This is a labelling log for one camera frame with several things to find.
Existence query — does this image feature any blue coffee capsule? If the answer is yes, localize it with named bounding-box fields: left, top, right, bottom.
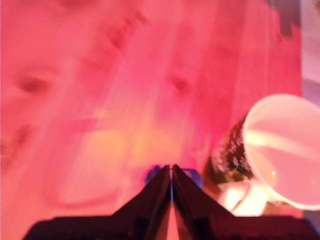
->
left=145, top=164, right=204, bottom=190

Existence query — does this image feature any yellow illustrated mug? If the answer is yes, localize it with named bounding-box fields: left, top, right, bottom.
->
left=201, top=93, right=320, bottom=218

